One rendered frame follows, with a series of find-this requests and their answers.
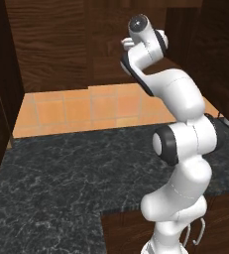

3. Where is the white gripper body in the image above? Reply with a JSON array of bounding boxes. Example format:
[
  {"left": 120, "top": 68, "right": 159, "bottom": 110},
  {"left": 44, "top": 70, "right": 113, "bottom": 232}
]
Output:
[{"left": 120, "top": 37, "right": 137, "bottom": 52}]

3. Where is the narrow brown wooden cabinet door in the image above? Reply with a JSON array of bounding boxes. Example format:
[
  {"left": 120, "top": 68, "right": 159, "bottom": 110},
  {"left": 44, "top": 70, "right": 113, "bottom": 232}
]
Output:
[{"left": 87, "top": 0, "right": 169, "bottom": 87}]

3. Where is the wide brown wooden cabinet door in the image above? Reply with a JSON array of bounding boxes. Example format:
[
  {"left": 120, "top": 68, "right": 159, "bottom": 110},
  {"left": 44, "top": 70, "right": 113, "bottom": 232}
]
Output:
[{"left": 5, "top": 0, "right": 90, "bottom": 94}]

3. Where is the dark wooden cabinet run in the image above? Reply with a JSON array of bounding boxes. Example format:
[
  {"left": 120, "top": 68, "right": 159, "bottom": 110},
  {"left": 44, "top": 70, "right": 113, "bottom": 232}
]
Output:
[{"left": 165, "top": 0, "right": 229, "bottom": 124}]

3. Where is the tall dark wooden cabinet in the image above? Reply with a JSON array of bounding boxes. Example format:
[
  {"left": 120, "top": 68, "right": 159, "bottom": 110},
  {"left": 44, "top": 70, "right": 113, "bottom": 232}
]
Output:
[{"left": 0, "top": 0, "right": 26, "bottom": 203}]

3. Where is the dark wooden base cabinet door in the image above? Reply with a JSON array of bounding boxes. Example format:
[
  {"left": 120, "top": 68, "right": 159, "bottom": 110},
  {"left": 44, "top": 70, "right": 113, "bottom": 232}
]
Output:
[
  {"left": 184, "top": 195, "right": 229, "bottom": 254},
  {"left": 100, "top": 208, "right": 158, "bottom": 254}
]

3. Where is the curved silver cabinet handle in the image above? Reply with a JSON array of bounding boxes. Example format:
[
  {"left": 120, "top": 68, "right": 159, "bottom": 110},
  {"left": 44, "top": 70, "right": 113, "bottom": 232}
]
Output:
[
  {"left": 191, "top": 217, "right": 206, "bottom": 246},
  {"left": 182, "top": 223, "right": 191, "bottom": 248}
]

